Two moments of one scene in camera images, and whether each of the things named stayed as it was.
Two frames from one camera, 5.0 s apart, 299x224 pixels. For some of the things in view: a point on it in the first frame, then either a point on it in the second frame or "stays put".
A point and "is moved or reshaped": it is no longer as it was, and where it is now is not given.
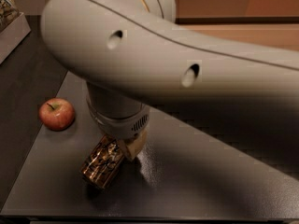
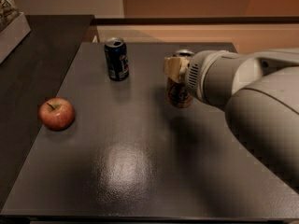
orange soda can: (102, 161) is moved or reshaped
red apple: (57, 114) stays put
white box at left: (12, 35) stays put
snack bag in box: (8, 8) stays put
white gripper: (122, 126) -> (195, 73)
